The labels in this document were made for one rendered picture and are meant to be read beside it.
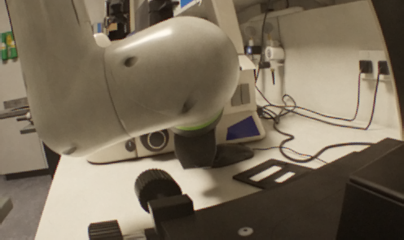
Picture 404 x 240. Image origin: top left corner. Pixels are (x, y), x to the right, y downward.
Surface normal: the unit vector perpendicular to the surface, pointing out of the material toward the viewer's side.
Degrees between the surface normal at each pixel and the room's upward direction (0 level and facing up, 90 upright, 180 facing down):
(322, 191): 0
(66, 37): 83
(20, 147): 90
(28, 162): 90
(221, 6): 90
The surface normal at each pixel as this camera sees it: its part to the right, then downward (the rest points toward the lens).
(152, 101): 0.14, 0.50
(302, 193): -0.09, -0.98
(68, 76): 0.54, -0.01
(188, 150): -0.02, -0.25
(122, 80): 0.01, 0.02
